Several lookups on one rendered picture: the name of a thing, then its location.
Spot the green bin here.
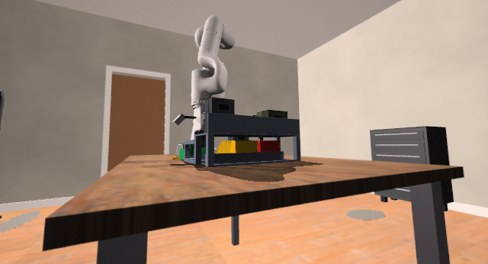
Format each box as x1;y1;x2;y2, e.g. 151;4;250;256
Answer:
179;144;206;160

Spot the yellow open bin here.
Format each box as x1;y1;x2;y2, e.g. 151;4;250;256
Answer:
217;140;258;153

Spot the red open bin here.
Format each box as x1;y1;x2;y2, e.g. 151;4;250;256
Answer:
258;140;280;152

